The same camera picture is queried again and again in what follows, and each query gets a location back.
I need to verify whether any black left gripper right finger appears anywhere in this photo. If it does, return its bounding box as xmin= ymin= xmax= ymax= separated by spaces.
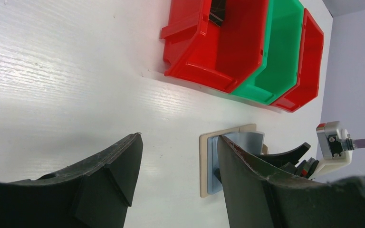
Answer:
xmin=218 ymin=136 xmax=365 ymax=228

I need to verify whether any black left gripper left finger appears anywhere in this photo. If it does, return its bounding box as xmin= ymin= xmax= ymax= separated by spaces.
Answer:
xmin=0 ymin=133 xmax=143 ymax=228

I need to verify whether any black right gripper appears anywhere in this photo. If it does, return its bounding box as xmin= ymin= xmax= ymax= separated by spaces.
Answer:
xmin=259 ymin=142 xmax=319 ymax=179

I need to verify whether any beige card holder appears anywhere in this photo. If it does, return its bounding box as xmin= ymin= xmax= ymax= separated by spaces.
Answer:
xmin=199 ymin=123 xmax=268 ymax=198

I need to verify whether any black credit card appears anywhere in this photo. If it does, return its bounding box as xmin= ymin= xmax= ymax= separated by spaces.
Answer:
xmin=209 ymin=0 xmax=226 ymax=27

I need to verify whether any right red bin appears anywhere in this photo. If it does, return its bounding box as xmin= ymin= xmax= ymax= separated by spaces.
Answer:
xmin=270 ymin=9 xmax=324 ymax=113

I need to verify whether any red bin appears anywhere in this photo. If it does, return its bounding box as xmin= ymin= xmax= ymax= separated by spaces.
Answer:
xmin=160 ymin=0 xmax=270 ymax=93
xmin=270 ymin=9 xmax=324 ymax=113

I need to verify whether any green middle bin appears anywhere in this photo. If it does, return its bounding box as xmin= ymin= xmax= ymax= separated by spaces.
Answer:
xmin=232 ymin=0 xmax=305 ymax=105

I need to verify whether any left red bin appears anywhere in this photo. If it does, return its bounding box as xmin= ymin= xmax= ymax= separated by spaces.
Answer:
xmin=160 ymin=0 xmax=270 ymax=93

